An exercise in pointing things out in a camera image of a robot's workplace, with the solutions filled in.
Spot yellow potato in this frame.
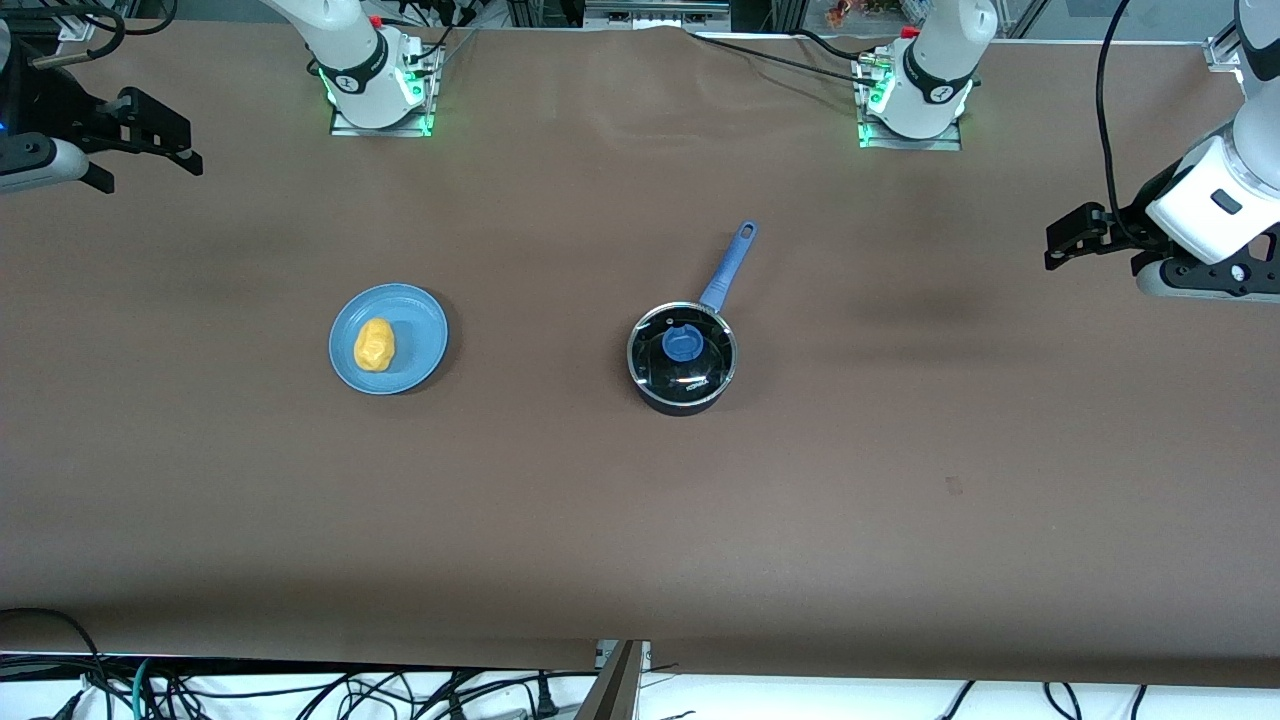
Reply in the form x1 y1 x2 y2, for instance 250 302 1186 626
353 318 397 374

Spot glass lid with blue knob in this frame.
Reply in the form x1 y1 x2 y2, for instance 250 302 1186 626
629 302 739 393

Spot blue round plate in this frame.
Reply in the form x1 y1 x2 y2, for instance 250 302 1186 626
329 283 450 396

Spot small orange red objects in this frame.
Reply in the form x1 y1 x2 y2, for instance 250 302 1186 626
825 0 903 27

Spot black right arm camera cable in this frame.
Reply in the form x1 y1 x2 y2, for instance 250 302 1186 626
55 0 179 63

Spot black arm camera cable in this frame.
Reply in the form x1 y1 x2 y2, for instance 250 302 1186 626
1096 0 1141 226
55 0 179 63

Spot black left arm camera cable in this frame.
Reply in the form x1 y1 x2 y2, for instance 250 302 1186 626
1096 0 1141 226

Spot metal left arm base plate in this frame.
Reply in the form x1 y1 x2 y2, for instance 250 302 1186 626
857 55 964 151

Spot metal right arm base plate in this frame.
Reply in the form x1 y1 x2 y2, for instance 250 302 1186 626
330 40 438 137

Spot dark pot with blue handle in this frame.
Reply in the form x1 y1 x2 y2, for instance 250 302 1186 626
627 220 759 417

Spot black cable to arm base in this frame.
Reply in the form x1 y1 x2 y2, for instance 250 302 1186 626
685 30 891 86

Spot aluminium frame rail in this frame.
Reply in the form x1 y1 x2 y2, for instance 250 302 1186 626
505 0 791 31

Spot black looping floor cable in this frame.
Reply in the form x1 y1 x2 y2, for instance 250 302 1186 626
0 607 106 706

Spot metal profile post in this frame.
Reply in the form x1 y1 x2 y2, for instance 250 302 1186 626
575 640 653 720

